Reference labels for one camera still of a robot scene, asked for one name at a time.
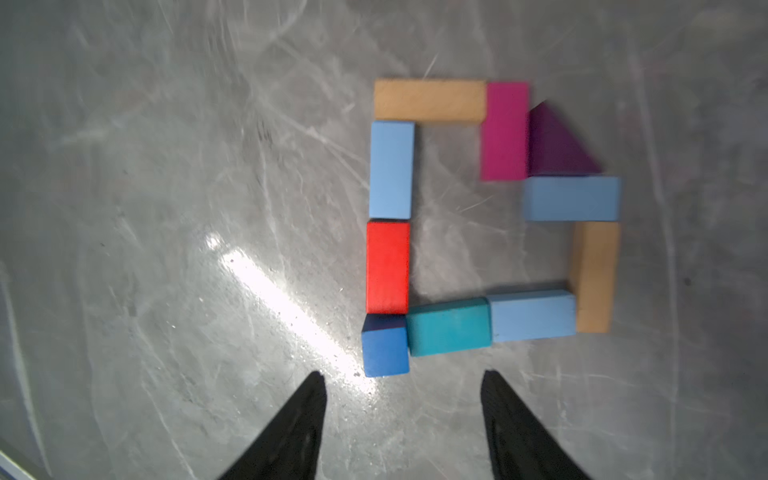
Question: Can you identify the teal rectangular block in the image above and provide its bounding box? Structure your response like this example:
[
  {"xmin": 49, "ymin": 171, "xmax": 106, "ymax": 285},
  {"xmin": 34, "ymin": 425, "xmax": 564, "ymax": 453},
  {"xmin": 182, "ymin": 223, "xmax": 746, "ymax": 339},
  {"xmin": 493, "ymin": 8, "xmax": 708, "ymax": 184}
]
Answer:
[{"xmin": 406, "ymin": 298, "xmax": 492, "ymax": 357}]

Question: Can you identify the light blue block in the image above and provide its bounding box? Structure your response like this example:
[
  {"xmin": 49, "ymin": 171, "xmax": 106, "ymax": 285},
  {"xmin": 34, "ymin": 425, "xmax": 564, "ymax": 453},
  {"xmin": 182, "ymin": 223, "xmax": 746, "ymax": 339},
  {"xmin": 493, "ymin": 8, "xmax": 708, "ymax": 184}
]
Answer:
[
  {"xmin": 486, "ymin": 290, "xmax": 576, "ymax": 343},
  {"xmin": 369, "ymin": 121, "xmax": 415, "ymax": 220},
  {"xmin": 523, "ymin": 176, "xmax": 622, "ymax": 222}
]

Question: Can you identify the blue square block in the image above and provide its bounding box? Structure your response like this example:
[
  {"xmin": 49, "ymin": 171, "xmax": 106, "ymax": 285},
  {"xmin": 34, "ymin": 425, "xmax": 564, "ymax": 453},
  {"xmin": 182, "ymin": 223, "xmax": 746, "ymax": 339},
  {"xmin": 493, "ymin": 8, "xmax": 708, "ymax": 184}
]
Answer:
[{"xmin": 361, "ymin": 314, "xmax": 410, "ymax": 378}]

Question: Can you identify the red rectangular block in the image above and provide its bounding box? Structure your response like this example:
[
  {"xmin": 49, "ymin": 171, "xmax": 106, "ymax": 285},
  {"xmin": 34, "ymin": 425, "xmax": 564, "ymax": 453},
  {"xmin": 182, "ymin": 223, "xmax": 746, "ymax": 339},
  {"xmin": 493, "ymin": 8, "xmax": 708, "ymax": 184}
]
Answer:
[{"xmin": 366, "ymin": 221, "xmax": 410, "ymax": 314}]

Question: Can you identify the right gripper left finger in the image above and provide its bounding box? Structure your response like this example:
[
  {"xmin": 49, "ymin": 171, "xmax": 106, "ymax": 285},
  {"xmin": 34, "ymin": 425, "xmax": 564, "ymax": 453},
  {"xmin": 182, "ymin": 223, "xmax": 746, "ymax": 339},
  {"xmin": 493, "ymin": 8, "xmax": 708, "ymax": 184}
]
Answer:
[{"xmin": 221, "ymin": 371, "xmax": 327, "ymax": 480}]

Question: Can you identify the magenta rectangular block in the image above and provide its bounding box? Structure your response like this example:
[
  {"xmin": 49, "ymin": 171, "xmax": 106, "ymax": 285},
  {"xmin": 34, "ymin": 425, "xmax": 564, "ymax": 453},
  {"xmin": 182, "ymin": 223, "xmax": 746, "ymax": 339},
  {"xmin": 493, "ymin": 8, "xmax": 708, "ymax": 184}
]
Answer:
[{"xmin": 480, "ymin": 82, "xmax": 530, "ymax": 181}]

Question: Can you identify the wooden block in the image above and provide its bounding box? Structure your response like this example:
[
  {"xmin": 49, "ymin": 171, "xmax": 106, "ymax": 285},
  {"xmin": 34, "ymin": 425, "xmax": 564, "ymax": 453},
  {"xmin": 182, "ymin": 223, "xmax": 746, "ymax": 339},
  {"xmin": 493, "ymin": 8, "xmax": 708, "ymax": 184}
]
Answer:
[
  {"xmin": 568, "ymin": 222, "xmax": 621, "ymax": 333},
  {"xmin": 374, "ymin": 79, "xmax": 487, "ymax": 124}
]

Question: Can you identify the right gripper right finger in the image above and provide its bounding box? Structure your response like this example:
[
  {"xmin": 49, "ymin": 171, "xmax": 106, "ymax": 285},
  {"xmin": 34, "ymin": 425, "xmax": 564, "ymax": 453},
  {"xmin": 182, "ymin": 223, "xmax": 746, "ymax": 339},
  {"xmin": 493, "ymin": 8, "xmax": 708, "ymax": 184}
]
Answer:
[{"xmin": 480, "ymin": 370, "xmax": 588, "ymax": 480}]

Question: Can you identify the purple triangle block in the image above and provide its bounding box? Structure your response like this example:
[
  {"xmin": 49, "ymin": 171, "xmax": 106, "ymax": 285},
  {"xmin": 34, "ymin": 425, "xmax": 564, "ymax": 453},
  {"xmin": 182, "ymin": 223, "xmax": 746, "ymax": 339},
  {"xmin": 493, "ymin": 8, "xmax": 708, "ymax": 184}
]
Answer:
[{"xmin": 528, "ymin": 101, "xmax": 602, "ymax": 177}]

